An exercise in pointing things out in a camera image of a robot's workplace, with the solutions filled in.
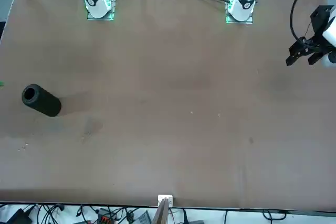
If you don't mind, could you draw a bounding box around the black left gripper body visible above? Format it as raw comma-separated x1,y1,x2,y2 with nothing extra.
308,5,333,55

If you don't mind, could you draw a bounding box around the black cylindrical vase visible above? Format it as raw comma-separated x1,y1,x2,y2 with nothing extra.
21,83,62,118

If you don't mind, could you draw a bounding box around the small white block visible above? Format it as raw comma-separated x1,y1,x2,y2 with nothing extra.
157,194,174,206

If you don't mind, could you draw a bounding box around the wooden board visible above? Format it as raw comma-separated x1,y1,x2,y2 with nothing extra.
153,197,170,224

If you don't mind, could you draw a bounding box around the grey power adapter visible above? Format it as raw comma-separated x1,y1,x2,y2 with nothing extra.
136,211,152,224

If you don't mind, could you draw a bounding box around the black and orange device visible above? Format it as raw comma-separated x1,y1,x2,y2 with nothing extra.
96,208,117,224

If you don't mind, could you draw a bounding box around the black power adapter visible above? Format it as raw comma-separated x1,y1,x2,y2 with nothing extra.
5,208,33,224

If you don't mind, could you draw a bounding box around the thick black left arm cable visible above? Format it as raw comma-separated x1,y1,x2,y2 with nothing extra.
289,0,316,41

